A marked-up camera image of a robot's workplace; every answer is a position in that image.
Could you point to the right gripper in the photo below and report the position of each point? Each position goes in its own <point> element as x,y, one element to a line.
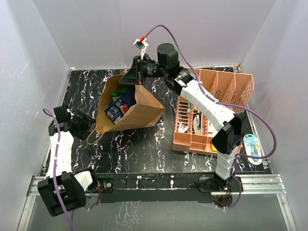
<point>135,75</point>

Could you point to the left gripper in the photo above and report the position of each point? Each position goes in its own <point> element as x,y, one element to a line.
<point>87,122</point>

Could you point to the blue white snack pack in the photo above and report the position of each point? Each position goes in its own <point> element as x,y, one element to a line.
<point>128,99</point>

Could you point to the brown paper bag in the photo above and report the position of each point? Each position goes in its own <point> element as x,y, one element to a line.
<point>143,114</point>

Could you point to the blue Burts chips bag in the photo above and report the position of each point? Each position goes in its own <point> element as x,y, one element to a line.
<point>116,110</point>

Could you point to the pink plastic desk organizer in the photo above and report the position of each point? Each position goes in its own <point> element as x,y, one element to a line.
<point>226,94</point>

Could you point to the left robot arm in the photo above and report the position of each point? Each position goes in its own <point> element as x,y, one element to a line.
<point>62,190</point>

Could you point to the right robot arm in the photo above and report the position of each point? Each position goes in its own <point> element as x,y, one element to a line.
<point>228,124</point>

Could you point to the green snack packet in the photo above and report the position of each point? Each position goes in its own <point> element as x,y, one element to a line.
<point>119,92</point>

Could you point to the yellow sticky note pad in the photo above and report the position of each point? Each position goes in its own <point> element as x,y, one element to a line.
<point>213,148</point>

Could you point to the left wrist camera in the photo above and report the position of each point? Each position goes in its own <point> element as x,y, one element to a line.
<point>68,113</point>

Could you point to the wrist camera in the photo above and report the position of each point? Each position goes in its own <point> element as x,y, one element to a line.
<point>68,113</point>
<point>142,45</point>

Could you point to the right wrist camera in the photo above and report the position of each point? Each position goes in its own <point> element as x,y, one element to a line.
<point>142,45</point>

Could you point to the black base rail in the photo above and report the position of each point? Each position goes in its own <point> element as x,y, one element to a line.
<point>166,187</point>

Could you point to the aluminium frame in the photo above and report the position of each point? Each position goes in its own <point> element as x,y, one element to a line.
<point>252,184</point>

